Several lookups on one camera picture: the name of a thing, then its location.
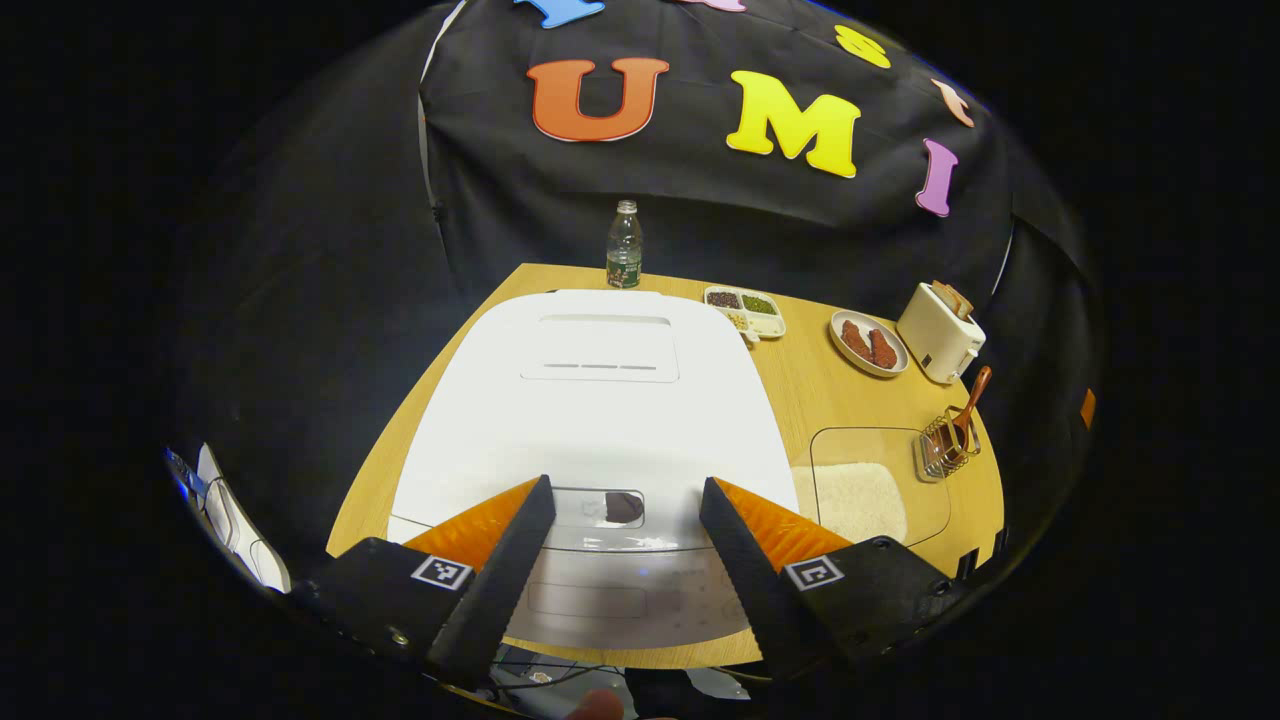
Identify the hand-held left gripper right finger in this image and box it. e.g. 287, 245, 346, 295
698, 477, 956, 683

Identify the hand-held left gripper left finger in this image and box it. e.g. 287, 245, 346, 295
295, 475, 558, 691

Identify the metal wire chopstick holder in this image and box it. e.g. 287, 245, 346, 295
915, 405, 983, 483

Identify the white rice cooker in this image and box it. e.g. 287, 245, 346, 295
385, 290, 801, 651

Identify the clear plastic rice box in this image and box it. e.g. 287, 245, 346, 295
790, 427, 953, 549

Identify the white toaster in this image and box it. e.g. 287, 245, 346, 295
896, 282, 987, 385

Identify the white round plate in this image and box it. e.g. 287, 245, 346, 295
829, 310, 910, 378

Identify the white flat object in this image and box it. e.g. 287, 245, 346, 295
195, 443, 291, 593

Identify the white divided condiment dish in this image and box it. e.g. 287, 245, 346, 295
703, 286, 787, 346

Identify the computer monitor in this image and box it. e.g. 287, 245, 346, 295
165, 448, 211, 501

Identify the black backdrop cloth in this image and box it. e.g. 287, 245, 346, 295
170, 0, 1101, 601

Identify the clear plastic water bottle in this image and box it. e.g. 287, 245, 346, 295
606, 200, 644, 290

